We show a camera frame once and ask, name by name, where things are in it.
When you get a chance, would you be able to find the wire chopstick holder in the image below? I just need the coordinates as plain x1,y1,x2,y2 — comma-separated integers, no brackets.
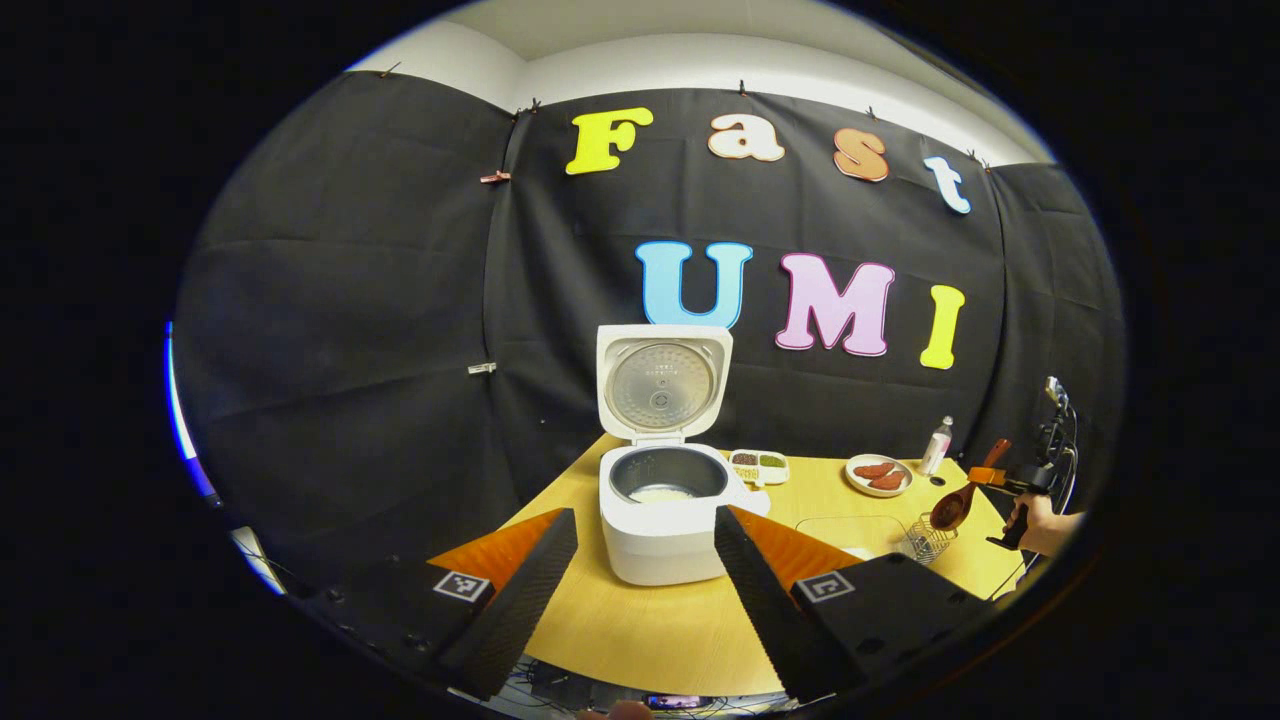
903,512,959,566

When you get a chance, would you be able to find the brown wooden spoon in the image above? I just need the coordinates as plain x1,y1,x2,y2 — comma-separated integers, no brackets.
929,438,1013,532

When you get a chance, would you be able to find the white divided bean dish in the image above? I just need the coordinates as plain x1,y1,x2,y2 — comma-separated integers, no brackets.
728,449,790,488

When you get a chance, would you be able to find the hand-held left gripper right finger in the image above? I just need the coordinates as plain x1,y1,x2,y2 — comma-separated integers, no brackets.
714,504,991,704

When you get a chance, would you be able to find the bundle of floor cables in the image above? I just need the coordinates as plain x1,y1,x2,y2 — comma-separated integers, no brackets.
505,655,801,717

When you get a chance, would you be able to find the clear plastic container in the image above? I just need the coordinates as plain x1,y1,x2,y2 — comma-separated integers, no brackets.
795,514,916,561

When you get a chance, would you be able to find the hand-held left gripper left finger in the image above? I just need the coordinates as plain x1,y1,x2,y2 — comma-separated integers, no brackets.
300,508,579,701

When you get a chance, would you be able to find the white rice cooker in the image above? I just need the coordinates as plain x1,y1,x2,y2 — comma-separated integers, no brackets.
596,323,772,587

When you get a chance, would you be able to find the white round plate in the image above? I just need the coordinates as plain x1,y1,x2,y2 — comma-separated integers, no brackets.
844,454,914,498

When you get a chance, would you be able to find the small clear bottle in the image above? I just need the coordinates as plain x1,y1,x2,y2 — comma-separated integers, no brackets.
918,416,954,477

